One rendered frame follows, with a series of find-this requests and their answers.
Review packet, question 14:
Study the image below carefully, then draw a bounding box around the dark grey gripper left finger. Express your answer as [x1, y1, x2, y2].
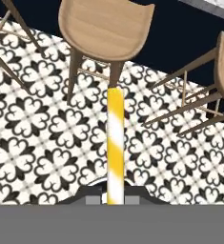
[59, 185, 109, 206]

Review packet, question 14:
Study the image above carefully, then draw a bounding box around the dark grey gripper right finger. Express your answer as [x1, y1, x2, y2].
[123, 184, 167, 206]

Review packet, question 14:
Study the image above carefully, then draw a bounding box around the yellow and white striped straw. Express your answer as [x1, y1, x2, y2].
[106, 87, 125, 206]

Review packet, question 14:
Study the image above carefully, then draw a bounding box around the dark blue dining counter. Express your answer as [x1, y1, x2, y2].
[0, 0, 224, 112]

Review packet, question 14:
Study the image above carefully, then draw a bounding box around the wooden bar stool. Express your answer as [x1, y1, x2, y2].
[0, 0, 47, 95]
[141, 30, 224, 138]
[57, 0, 156, 106]

